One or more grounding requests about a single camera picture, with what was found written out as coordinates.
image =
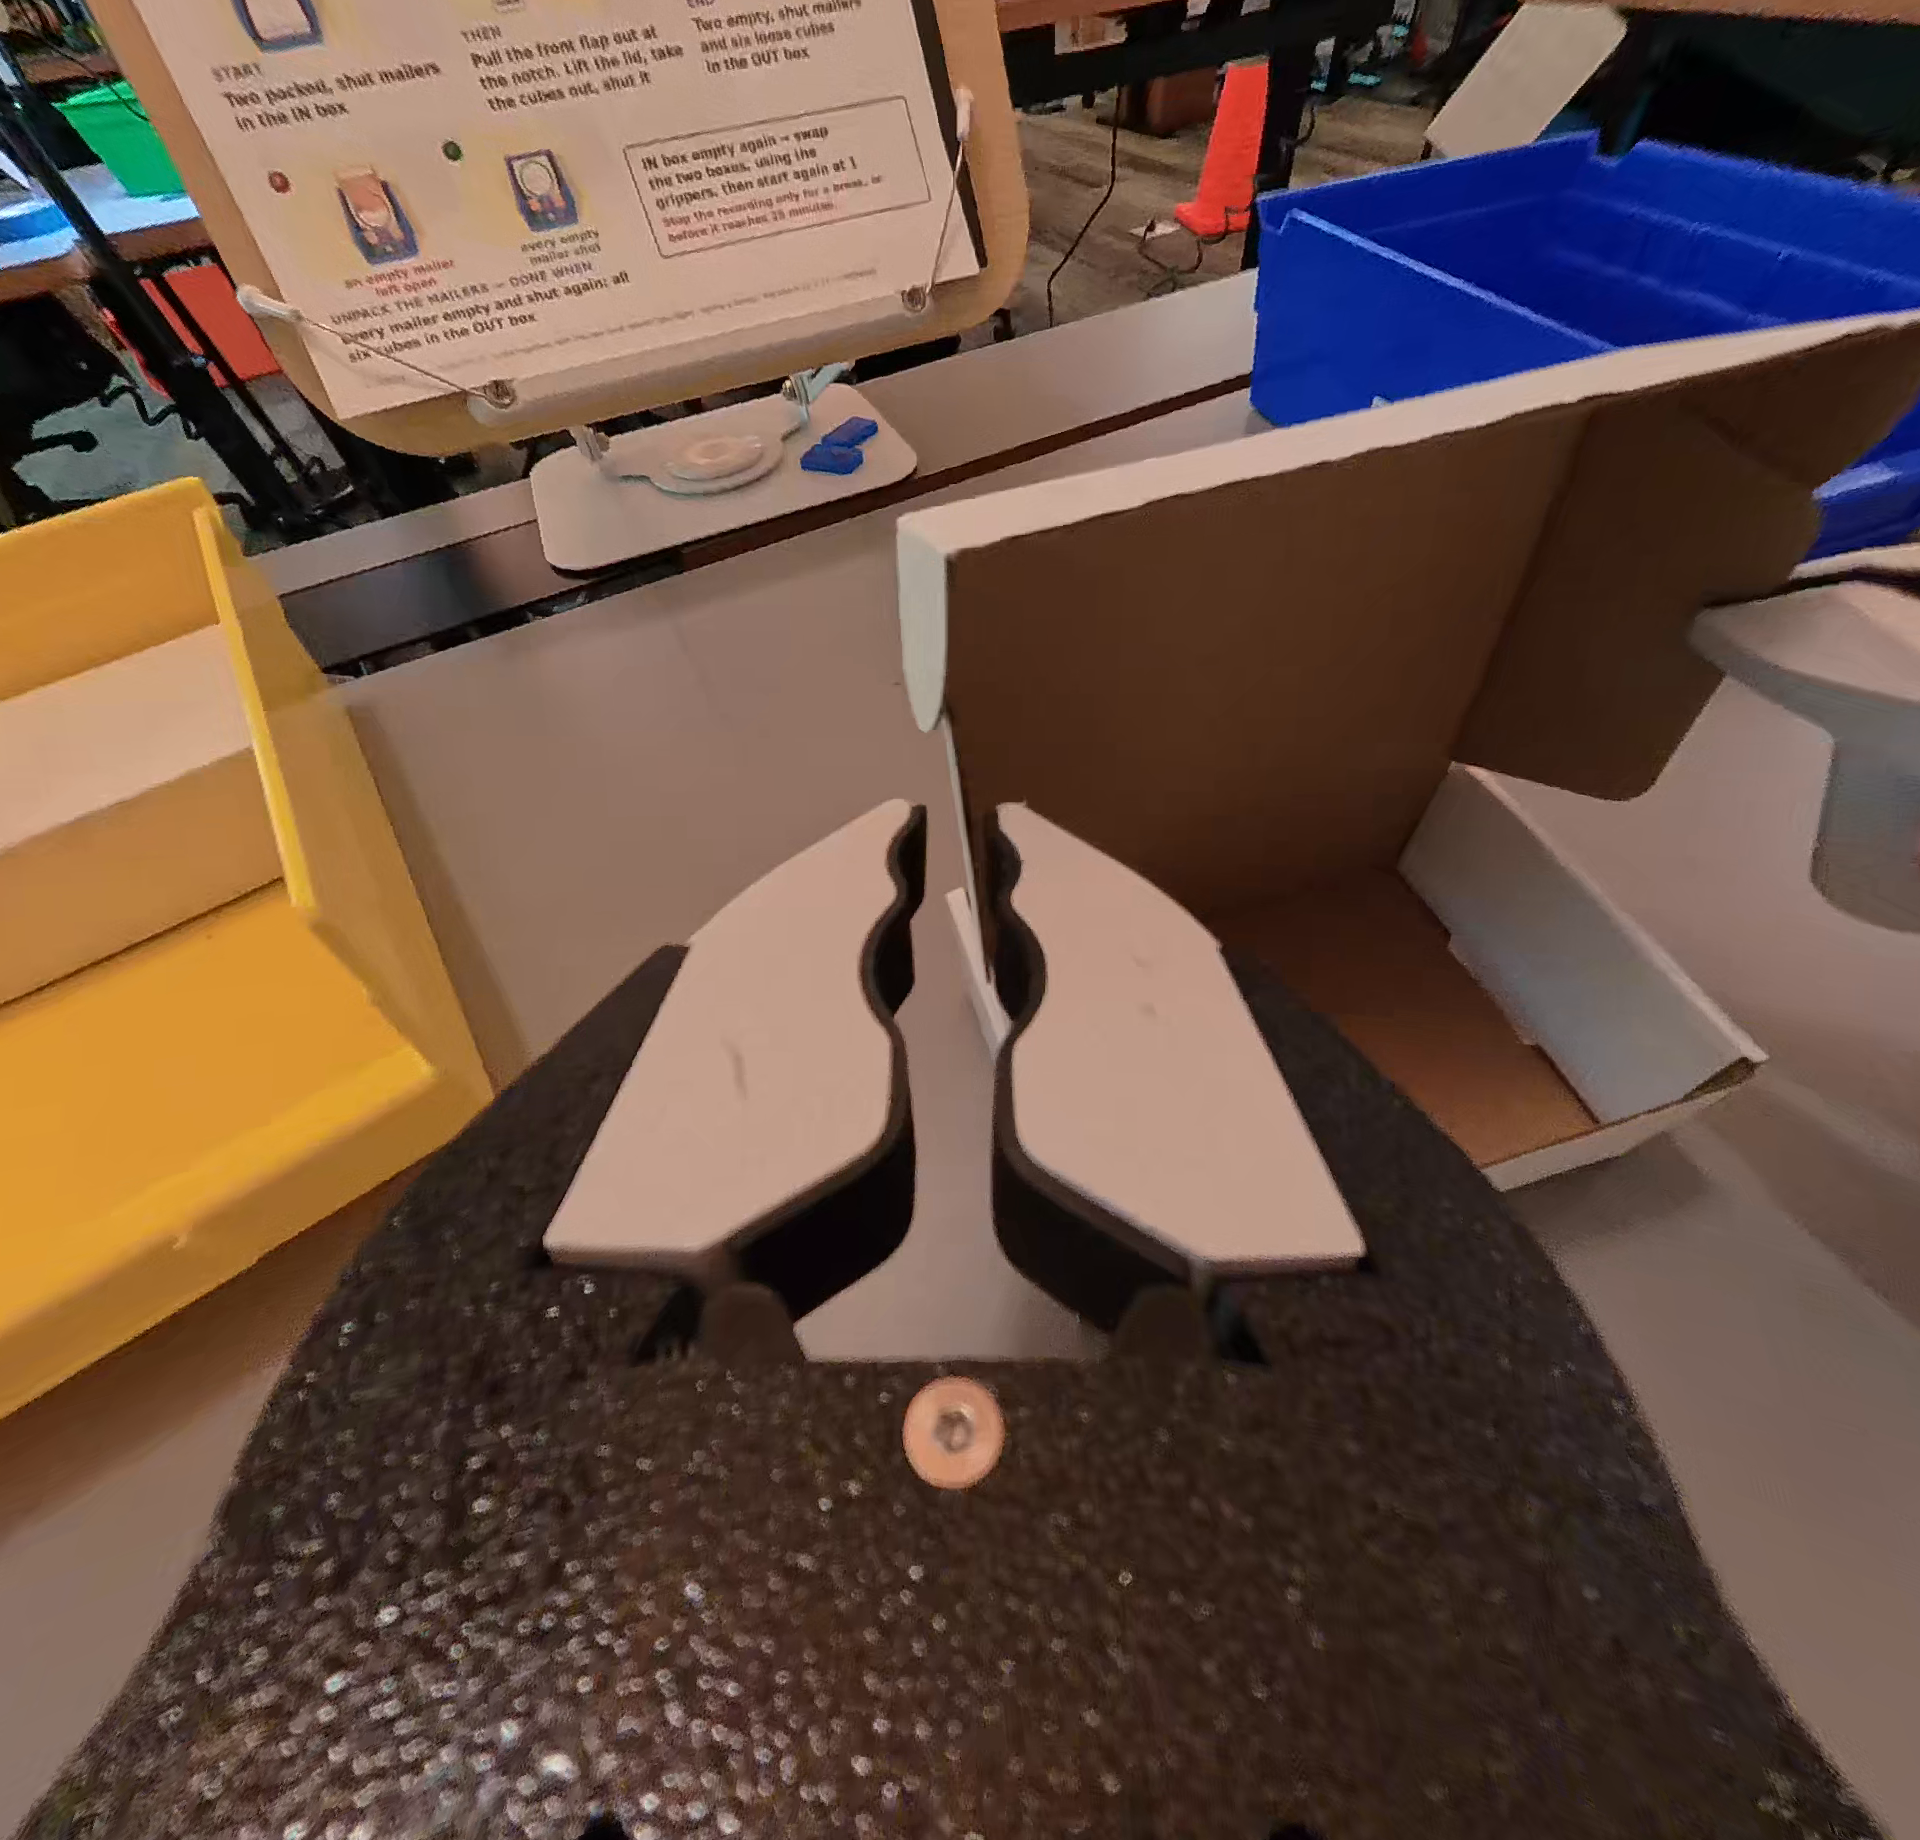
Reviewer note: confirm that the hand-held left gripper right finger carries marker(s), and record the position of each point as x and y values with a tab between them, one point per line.
1171	1107

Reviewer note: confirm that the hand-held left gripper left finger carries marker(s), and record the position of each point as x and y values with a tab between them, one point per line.
751	1091

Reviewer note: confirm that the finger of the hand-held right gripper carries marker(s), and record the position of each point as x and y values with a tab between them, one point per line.
1845	657
1876	836

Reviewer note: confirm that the white cardboard mailer box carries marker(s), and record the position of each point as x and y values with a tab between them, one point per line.
120	806
1230	642

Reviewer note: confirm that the blue plastic bin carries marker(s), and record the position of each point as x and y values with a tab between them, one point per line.
1395	311

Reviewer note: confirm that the yellow plastic bin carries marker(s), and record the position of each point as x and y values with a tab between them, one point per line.
195	1122

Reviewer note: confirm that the small blue plastic piece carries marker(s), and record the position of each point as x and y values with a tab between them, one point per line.
829	459
847	434

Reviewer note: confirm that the white panel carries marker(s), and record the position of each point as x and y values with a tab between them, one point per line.
1521	78

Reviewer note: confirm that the orange traffic cone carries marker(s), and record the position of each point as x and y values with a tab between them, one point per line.
1222	146

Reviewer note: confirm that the printed instruction sheet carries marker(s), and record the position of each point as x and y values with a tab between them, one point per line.
601	146

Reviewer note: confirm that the wooden display board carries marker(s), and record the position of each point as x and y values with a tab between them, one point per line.
997	146

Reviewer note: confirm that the green plastic bin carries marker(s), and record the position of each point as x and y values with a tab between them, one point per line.
112	138

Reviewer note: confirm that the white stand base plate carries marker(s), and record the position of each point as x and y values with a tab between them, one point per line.
631	521

